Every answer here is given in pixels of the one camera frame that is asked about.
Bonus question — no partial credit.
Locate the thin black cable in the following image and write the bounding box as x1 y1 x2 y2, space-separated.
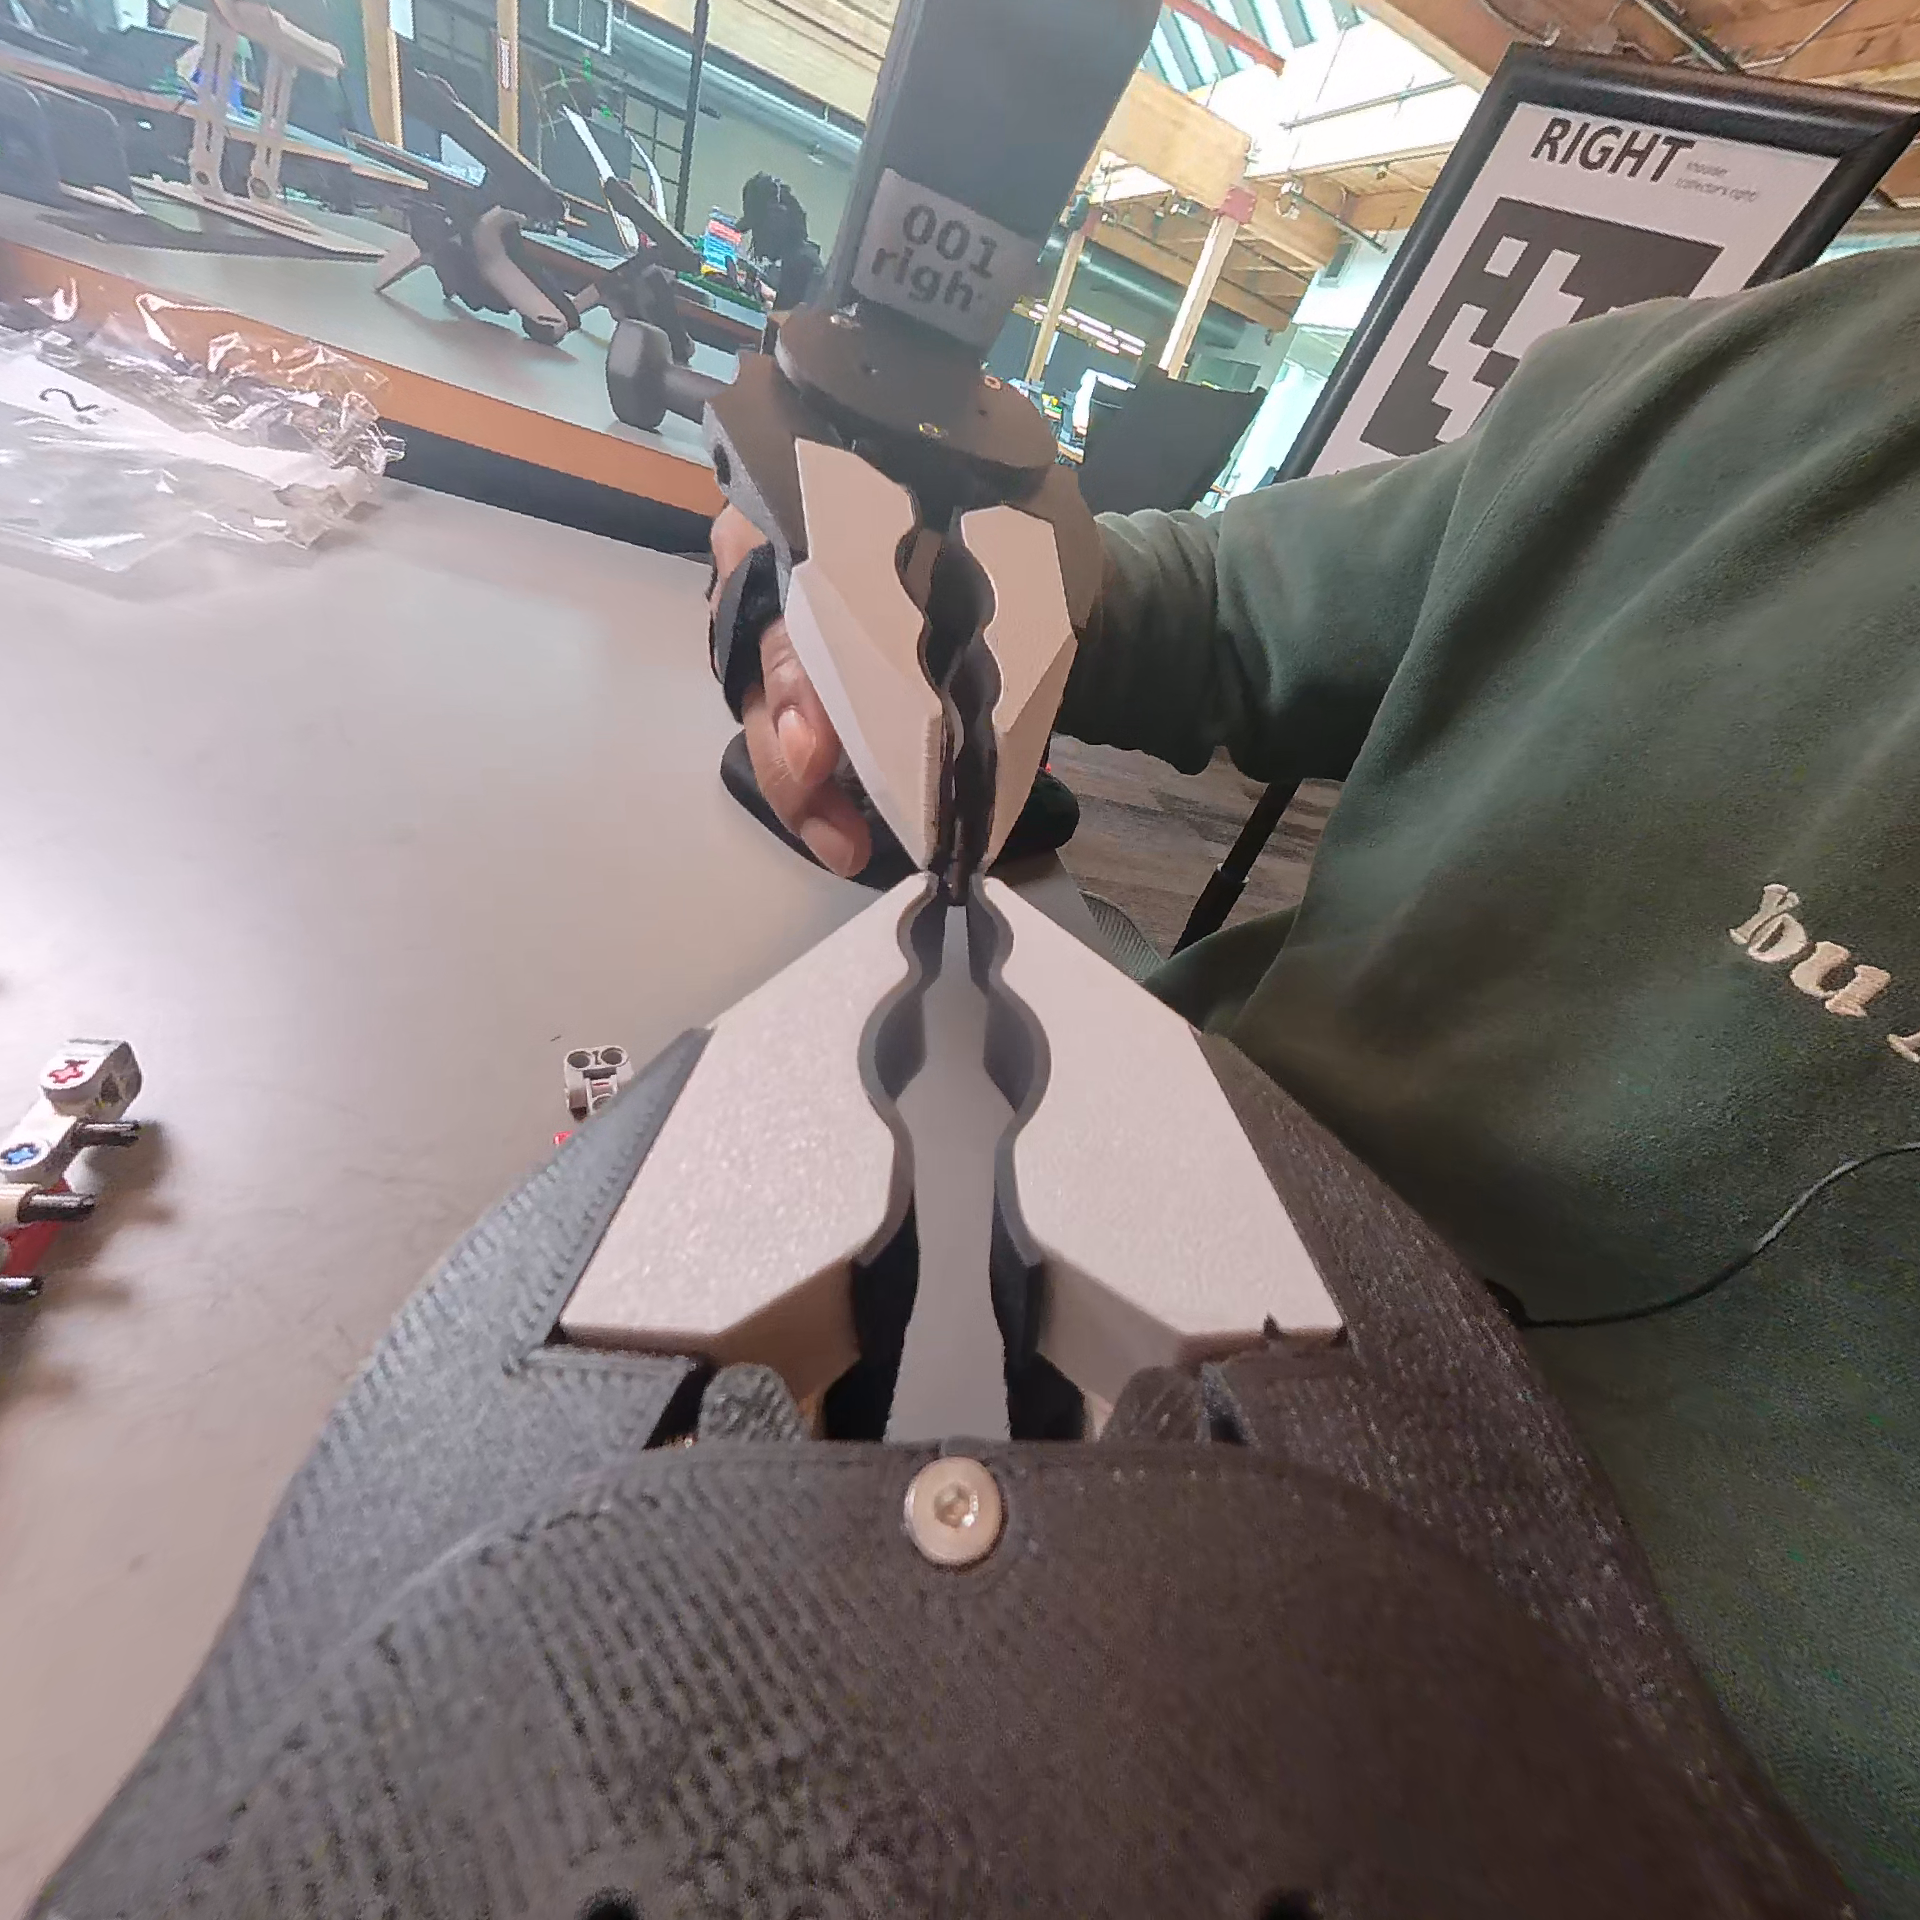
1497 1144 1920 1329

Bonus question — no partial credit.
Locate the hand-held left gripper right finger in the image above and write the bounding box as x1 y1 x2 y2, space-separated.
967 874 1348 1440

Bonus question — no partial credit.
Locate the pale wooden stand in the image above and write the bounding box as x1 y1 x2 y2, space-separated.
184 0 352 209

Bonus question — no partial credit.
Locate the grey technic connector piece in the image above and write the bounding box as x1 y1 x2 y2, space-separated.
556 1042 637 1148

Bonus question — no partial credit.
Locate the person's right hand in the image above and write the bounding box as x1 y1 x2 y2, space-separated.
713 505 882 884

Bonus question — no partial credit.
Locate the technic pieces assembly with pins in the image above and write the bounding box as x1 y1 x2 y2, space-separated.
0 1042 147 1300

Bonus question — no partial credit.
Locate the dark monitor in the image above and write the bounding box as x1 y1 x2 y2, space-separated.
1085 372 1265 514

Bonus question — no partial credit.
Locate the clear plastic bag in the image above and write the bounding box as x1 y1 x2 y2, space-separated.
0 289 409 580

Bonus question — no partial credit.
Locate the black dumbbell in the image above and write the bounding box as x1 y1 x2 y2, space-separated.
604 321 751 432

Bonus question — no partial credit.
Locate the person's green sweatshirt torso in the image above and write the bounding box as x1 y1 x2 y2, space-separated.
1147 450 1920 1920

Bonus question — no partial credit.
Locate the black framed marker sign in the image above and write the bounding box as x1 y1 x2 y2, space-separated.
1287 42 1920 485

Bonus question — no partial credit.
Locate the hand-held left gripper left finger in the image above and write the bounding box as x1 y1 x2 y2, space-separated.
558 874 946 1440

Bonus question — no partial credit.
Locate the grey table orange edge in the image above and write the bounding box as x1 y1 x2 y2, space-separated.
0 188 751 521

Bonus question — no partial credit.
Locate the person's right forearm green sleeve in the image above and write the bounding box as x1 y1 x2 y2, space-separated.
1059 250 1920 841

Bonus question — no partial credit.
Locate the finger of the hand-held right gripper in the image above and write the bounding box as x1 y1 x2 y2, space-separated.
783 437 971 884
957 504 1085 874

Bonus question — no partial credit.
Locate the black stand pole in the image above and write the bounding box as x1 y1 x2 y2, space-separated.
1170 779 1310 957

